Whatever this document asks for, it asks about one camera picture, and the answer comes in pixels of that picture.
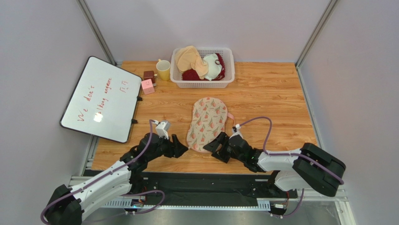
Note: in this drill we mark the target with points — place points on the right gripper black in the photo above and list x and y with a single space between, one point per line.
225 146

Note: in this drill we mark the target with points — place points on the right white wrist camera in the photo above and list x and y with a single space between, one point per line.
237 128

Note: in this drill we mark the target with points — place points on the white bra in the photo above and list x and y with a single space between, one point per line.
214 66

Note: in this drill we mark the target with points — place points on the yellow mug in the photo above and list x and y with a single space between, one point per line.
163 69

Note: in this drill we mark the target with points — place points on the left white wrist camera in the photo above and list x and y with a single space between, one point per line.
162 129

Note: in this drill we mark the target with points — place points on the dark red cube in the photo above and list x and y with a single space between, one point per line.
150 75

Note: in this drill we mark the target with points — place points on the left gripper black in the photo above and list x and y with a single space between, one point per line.
176 147

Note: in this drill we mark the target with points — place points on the floral pink laundry bag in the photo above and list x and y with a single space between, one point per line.
209 116

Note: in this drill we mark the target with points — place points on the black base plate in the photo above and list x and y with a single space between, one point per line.
201 189

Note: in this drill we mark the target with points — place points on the pink cube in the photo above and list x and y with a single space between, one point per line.
147 86

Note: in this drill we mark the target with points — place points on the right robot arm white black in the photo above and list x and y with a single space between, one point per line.
305 167

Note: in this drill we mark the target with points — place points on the whiteboard with red writing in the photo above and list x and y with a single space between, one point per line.
103 102

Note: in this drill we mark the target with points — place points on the beige bra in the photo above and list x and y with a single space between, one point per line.
189 58

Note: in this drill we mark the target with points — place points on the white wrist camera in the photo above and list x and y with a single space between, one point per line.
237 128
162 129

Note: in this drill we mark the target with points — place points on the aluminium frame rail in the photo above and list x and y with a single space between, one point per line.
72 205

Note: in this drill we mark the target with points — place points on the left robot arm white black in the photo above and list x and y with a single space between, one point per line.
72 205

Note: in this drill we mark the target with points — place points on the dark red bra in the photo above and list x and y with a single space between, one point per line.
192 75

